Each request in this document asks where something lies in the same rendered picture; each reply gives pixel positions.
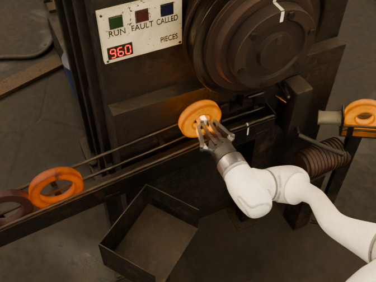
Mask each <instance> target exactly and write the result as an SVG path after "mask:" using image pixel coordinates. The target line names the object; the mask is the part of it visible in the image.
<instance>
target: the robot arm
mask: <svg viewBox="0 0 376 282"><path fill-rule="evenodd" d="M196 121H197V123H198V125H197V126H196V133H197V135H198V140H199V143H200V152H203V151H208V153H210V154H211V155H212V156H213V158H214V160H215V162H216V163H217V169H218V171H219V172H220V174H221V176H222V178H223V180H224V181H225V183H226V186H227V189H228V192H229V193H230V195H231V197H232V199H233V200H234V202H235V203H236V204H237V206H238V207H239V208H240V209H241V210H242V211H243V212H244V213H245V214H246V215H247V216H248V217H250V218H260V217H263V216H264V215H266V214H267V213H268V212H269V211H270V210H271V208H272V201H275V202H277V203H286V204H292V205H296V204H299V203H300V202H302V201H303V202H305V203H308V204H309V205H310V207H311V209H312V211H313V213H314V216H315V217H316V219H317V222H318V224H319V225H320V227H321V228H322V229H323V230H324V231H325V232H326V233H327V234H328V235H329V236H330V237H331V238H333V239H334V240H335V241H337V242H338V243H340V244H341V245H343V246H344V247H346V248H347V249H349V250H350V251H352V252H353V253H354V254H356V255H358V256H359V257H360V258H361V259H363V260H364V261H365V262H367V263H368V264H367V265H365V266H363V267H362V268H361V269H359V270H358V271H357V272H356V273H354V274H353V275H352V276H351V277H350V278H348V279H347V280H346V281H345V282H376V223H371V222H366V221H362V220H357V219H353V218H349V217H347V216H345V215H343V214H341V213H340V212H339V211H338V210H337V209H336V207H335V206H334V205H333V203H332V202H331V201H330V200H329V198H328V197H327V196H326V194H325V193H324V192H323V191H322V190H320V189H319V188H317V187H316V186H314V185H312V184H310V178H309V175H308V174H307V172H306V171H305V170H304V169H302V168H300V167H297V166H292V165H285V166H275V167H269V168H267V169H263V170H261V169H256V168H251V167H250V166H249V165H248V163H247V162H246V160H245V159H244V157H243V156H242V155H241V154H240V152H237V151H236V149H235V148H234V146H233V145H232V141H234V137H235V135H234V134H233V133H231V132H229V131H228V130H227V129H226V128H225V127H224V126H223V125H222V124H221V123H220V122H218V121H217V120H216V119H213V120H210V119H209V118H208V116H207V115H203V116H200V117H199V118H197V119H196ZM206 125H207V126H208V128H209V130H210V131H211V133H212V135H211V133H210V131H209V130H208V128H207V127H206ZM201 130H202V132H203V133H204V135H205V136H206V138H207V140H208V142H209V145H208V147H207V146H206V144H205V143H204V138H203V135H202V132H201ZM218 131H219V132H220V133H221V134H222V135H223V136H225V138H224V137H222V136H221V134H220V133H219V132H218Z"/></svg>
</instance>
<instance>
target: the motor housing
mask: <svg viewBox="0 0 376 282"><path fill-rule="evenodd" d="M320 143H323V144H325V145H328V146H330V147H332V148H335V149H338V150H341V151H343V152H345V151H344V146H345V143H344V139H343V138H342V137H332V138H329V139H326V140H323V141H321V142H320ZM350 160H351V155H350V154H349V153H348V151H346V152H345V156H344V157H342V156H339V155H337V154H334V153H332V152H329V151H327V150H325V149H322V148H320V147H318V146H316V145H313V144H312V145H310V146H307V147H305V148H302V149H300V150H299V151H297V152H296V153H295V156H294V165H295V166H297V167H300V168H302V169H304V170H305V171H306V172H307V174H308V175H309V178H310V184H312V185H314V186H316V187H317V188H319V189H321V186H322V184H323V181H324V179H325V176H326V175H325V174H324V173H327V172H330V171H332V170H335V169H337V168H339V167H342V166H344V165H346V164H347V163H349V162H350ZM311 213H312V209H311V207H310V205H309V204H308V203H305V202H303V201H302V202H300V203H299V204H296V205H292V204H286V206H285V209H284V212H283V217H284V218H285V220H286V221H287V222H288V224H289V225H290V227H291V228H292V230H293V231H295V230H297V229H299V228H302V227H304V226H306V225H307V224H308V221H309V218H310V216H311Z"/></svg>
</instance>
